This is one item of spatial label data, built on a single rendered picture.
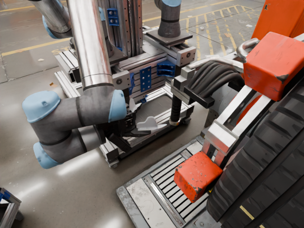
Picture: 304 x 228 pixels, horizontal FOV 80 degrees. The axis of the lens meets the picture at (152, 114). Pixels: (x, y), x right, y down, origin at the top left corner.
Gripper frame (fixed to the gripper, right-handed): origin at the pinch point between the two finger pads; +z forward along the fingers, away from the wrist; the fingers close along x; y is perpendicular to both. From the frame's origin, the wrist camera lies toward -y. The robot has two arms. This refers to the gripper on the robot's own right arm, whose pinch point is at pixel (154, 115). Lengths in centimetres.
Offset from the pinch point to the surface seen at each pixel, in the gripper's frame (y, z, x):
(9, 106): -68, -66, 173
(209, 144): 5.8, 0.1, -23.5
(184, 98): 7.4, 7.1, -6.9
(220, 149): 6.8, 0.1, -26.6
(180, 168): 1.4, -7.6, -22.5
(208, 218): -64, 19, -21
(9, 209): -67, -70, 47
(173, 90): 8.0, 7.0, -1.2
